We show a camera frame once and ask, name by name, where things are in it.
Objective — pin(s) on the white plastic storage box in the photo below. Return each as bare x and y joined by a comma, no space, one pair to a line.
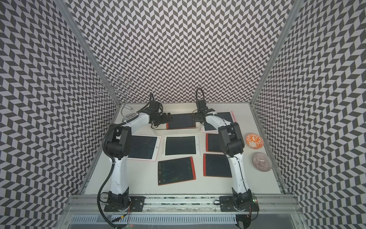
178,108

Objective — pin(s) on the red writing tablet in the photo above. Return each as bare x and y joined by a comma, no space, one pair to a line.
181,121
176,170
216,165

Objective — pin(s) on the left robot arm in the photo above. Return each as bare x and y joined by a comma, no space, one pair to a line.
117,145

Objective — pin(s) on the chrome wire stand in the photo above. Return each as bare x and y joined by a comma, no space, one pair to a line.
118,94

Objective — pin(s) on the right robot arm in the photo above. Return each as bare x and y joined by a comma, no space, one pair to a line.
232,145

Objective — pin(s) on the orange patterned bowl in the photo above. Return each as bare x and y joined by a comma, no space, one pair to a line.
254,141

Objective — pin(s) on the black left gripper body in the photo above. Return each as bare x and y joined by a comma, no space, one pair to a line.
160,119

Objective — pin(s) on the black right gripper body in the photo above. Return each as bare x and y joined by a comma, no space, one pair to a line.
198,114

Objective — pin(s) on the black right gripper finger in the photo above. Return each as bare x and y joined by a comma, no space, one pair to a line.
201,119
195,116

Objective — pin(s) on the pink writing tablet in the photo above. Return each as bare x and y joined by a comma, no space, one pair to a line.
226,117
145,147

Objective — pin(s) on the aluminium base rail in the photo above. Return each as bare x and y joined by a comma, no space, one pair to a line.
266,211

